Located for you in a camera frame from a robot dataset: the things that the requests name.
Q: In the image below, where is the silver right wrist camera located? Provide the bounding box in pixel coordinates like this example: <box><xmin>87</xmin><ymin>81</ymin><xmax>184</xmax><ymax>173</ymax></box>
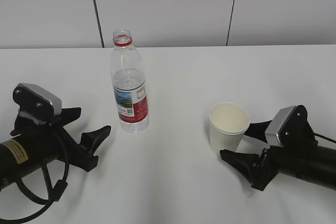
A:
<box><xmin>265</xmin><ymin>105</ymin><xmax>316</xmax><ymax>148</ymax></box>

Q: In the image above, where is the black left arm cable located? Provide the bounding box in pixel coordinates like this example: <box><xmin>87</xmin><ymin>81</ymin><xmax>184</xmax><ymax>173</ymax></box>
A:
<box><xmin>0</xmin><ymin>123</ymin><xmax>79</xmax><ymax>223</ymax></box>

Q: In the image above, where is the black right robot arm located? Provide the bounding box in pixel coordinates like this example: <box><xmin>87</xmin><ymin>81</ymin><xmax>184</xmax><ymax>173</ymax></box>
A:
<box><xmin>219</xmin><ymin>123</ymin><xmax>335</xmax><ymax>191</ymax></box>

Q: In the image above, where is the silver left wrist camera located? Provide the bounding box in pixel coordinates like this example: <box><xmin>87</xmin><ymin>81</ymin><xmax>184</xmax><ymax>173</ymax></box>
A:
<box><xmin>13</xmin><ymin>83</ymin><xmax>62</xmax><ymax>125</ymax></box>

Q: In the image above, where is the clear plastic water bottle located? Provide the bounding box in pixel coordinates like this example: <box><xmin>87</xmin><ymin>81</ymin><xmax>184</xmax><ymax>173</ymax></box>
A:
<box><xmin>110</xmin><ymin>29</ymin><xmax>149</xmax><ymax>133</ymax></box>

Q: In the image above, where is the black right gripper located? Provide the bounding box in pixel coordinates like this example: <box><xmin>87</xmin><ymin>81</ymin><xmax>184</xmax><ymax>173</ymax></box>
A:
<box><xmin>220</xmin><ymin>121</ymin><xmax>318</xmax><ymax>191</ymax></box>

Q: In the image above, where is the white paper cup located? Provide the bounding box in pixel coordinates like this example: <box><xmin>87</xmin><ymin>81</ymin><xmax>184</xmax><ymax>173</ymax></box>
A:
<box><xmin>209</xmin><ymin>102</ymin><xmax>250</xmax><ymax>156</ymax></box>

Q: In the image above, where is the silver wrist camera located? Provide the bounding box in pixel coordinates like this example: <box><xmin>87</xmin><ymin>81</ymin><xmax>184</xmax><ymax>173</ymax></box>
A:
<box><xmin>265</xmin><ymin>105</ymin><xmax>316</xmax><ymax>148</ymax></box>
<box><xmin>13</xmin><ymin>83</ymin><xmax>62</xmax><ymax>125</ymax></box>

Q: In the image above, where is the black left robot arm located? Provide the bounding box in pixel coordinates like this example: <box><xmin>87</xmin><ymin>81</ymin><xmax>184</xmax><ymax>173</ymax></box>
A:
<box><xmin>1</xmin><ymin>108</ymin><xmax>111</xmax><ymax>188</ymax></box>

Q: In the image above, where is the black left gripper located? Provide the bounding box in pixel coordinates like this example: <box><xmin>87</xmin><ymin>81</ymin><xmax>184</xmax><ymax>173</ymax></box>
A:
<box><xmin>9</xmin><ymin>107</ymin><xmax>111</xmax><ymax>173</ymax></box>

